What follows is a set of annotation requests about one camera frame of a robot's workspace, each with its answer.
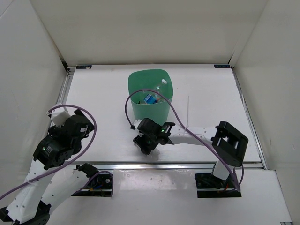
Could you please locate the blue label water bottle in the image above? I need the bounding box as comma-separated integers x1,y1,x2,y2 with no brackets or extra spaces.
143,79,168,105

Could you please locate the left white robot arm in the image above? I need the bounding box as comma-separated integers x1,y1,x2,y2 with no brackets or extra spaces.
0,114,98,225

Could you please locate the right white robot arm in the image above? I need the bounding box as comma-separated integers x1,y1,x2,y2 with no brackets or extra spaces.
131,118,248,189

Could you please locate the green plastic bin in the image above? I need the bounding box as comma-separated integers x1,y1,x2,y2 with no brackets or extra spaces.
128,69,173,125

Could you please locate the left blue corner label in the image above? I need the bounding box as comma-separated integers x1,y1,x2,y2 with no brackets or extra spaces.
76,65,92,69

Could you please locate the blue corner label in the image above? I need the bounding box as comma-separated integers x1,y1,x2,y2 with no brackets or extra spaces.
76,65,92,69
214,64,231,68

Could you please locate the right blue corner label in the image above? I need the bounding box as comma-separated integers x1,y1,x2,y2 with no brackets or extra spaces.
214,64,231,68

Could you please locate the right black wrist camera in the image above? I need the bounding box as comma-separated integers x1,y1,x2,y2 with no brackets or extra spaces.
130,118,162,136

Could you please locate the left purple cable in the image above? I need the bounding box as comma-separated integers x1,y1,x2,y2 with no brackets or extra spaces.
0,105,114,195

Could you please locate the left aluminium rail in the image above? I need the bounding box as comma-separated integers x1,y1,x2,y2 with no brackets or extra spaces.
57,67,75,104

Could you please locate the aluminium rail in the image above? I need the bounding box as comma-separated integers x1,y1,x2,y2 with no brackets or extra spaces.
231,67,269,170
53,161,268,174
57,67,75,104

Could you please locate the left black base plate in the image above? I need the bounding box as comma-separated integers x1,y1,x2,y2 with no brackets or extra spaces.
72,171,114,197

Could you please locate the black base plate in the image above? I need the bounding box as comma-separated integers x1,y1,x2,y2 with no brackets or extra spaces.
72,171,114,197
195,173,242,198

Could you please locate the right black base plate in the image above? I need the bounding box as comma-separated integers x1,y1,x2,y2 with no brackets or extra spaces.
195,173,242,198

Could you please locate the front aluminium rail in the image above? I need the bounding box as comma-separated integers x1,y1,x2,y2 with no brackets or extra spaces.
53,161,268,174

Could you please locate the right aluminium rail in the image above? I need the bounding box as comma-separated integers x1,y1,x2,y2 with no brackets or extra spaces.
231,67,269,170

